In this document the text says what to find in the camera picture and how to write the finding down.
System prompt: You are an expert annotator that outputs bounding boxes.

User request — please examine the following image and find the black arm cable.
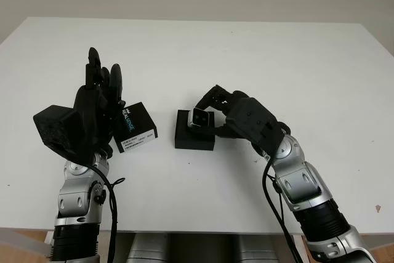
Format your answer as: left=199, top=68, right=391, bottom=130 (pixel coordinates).
left=89, top=164, right=126, bottom=263
left=261, top=155, right=304, bottom=263

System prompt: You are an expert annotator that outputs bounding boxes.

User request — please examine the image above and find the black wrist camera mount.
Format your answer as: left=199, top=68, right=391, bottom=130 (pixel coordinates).
left=226, top=96, right=292, bottom=161
left=33, top=104, right=96, bottom=165

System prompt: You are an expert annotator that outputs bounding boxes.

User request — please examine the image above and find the grey robot torso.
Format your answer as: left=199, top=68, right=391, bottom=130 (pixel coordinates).
left=127, top=233, right=302, bottom=263

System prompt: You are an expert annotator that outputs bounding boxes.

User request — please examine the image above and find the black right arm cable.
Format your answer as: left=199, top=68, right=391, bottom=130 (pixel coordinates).
left=261, top=155, right=304, bottom=263

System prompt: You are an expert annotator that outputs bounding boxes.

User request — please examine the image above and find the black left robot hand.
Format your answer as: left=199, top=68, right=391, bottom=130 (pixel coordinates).
left=73, top=47, right=127, bottom=158

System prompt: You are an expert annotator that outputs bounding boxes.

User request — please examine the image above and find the small silver depth camera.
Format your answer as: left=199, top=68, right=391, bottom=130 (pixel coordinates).
left=187, top=107, right=213, bottom=129

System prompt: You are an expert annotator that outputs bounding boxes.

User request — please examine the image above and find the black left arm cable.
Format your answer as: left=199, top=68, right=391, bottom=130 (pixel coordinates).
left=89, top=164, right=126, bottom=263

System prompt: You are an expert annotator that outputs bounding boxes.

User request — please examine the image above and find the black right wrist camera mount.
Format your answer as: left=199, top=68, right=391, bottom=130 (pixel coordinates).
left=226, top=96, right=292, bottom=161

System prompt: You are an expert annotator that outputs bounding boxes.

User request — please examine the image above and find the black box base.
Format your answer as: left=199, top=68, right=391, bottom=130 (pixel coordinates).
left=173, top=109, right=215, bottom=150

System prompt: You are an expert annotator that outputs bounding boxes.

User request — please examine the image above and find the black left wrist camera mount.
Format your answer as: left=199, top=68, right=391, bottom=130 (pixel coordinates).
left=33, top=104, right=96, bottom=165

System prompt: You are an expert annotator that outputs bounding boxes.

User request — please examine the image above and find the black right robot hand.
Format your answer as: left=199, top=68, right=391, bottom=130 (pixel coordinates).
left=193, top=84, right=266, bottom=156

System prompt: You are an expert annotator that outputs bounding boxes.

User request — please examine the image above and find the black RealSense box lid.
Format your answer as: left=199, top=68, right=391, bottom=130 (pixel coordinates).
left=113, top=101, right=158, bottom=154

